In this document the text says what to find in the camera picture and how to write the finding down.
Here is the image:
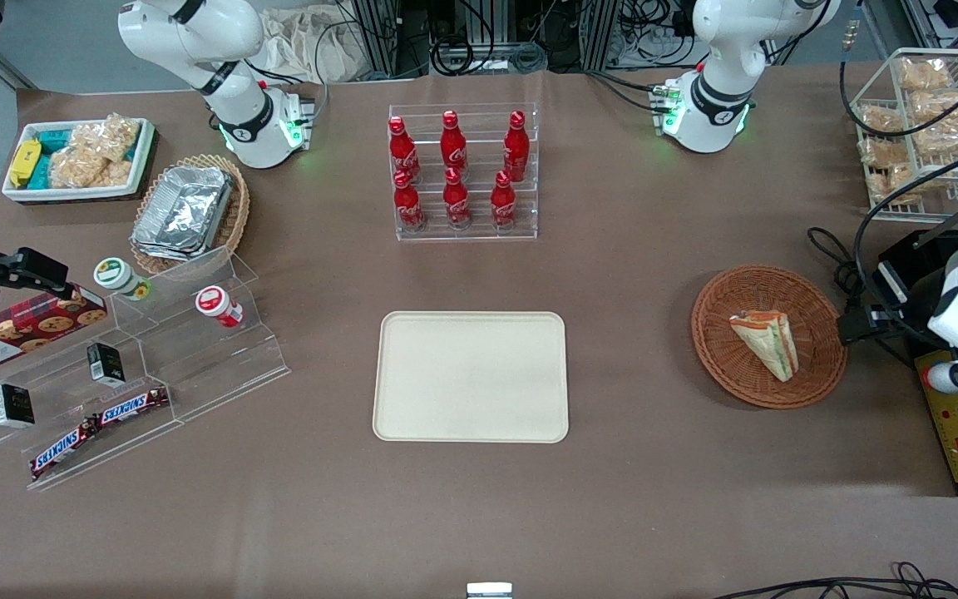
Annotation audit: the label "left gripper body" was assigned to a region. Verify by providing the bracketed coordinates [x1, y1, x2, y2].
[874, 260, 934, 359]

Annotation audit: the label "triangular sandwich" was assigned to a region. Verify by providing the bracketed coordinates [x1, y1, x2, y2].
[728, 309, 800, 384]

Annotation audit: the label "round brown wicker basket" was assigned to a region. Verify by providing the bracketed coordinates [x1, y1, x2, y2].
[691, 265, 849, 410]

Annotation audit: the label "oval tan wicker basket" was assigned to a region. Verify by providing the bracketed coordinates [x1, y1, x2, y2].
[130, 153, 252, 276]

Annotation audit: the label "beige plastic serving tray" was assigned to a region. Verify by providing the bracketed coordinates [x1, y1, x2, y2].
[372, 310, 570, 444]

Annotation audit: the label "red cookie box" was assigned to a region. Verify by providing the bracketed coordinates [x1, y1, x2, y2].
[0, 285, 109, 375]

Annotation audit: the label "green lid white cup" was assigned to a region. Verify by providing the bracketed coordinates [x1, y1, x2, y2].
[93, 257, 152, 301]

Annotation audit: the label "white rectangular snack bin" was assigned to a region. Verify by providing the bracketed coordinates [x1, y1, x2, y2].
[1, 117, 156, 204]

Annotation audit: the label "clear bagged pastry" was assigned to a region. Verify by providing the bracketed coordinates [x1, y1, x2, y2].
[865, 162, 922, 206]
[857, 136, 917, 168]
[896, 56, 953, 92]
[859, 103, 906, 135]
[911, 89, 958, 156]

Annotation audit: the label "yellow snack pack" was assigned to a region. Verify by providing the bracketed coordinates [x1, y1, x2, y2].
[8, 139, 42, 189]

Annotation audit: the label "small black box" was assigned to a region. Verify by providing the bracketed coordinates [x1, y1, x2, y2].
[0, 382, 36, 429]
[86, 341, 126, 387]

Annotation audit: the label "clear bag of rice crackers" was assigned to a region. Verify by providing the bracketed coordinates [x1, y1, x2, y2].
[49, 113, 141, 190]

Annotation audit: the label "aluminium foil container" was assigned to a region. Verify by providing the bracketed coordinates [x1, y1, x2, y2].
[131, 166, 235, 261]

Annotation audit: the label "brown Snickers bar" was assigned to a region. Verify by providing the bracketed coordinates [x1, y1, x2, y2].
[94, 386, 171, 428]
[29, 418, 100, 482]

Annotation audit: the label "red lid white cup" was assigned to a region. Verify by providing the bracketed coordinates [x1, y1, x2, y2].
[195, 285, 244, 329]

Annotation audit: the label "clear acrylic stepped stand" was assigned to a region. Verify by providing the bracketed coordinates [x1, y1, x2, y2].
[0, 245, 292, 493]

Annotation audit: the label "brown table cover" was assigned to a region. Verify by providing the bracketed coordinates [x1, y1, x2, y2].
[0, 60, 958, 599]

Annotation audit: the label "beige cloth bag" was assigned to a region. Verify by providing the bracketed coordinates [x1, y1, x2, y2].
[256, 7, 365, 85]

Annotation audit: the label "red cola bottle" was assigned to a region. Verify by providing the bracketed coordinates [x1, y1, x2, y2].
[393, 170, 427, 233]
[440, 109, 469, 176]
[388, 116, 421, 183]
[502, 110, 530, 183]
[490, 171, 519, 230]
[442, 166, 472, 230]

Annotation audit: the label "clear acrylic bottle rack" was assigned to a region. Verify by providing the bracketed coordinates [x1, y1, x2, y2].
[388, 102, 540, 243]

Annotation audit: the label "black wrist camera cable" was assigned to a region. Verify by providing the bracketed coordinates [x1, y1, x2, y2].
[852, 158, 958, 310]

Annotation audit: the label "black looped table cable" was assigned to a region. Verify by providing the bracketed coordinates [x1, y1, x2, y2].
[806, 226, 860, 294]

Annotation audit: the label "white wire rack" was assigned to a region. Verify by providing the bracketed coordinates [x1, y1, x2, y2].
[848, 47, 958, 225]

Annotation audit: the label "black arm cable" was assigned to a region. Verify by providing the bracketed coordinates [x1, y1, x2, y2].
[839, 60, 958, 141]

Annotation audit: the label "black floor cables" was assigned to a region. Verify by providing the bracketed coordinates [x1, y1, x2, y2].
[710, 562, 958, 599]

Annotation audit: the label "black base cable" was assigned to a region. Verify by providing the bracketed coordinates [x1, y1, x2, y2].
[242, 60, 332, 126]
[584, 68, 668, 114]

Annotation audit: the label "aluminium frame rack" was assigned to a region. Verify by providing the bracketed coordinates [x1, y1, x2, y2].
[348, 0, 698, 81]

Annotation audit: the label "coiled black cables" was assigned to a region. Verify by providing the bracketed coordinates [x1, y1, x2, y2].
[427, 29, 548, 77]

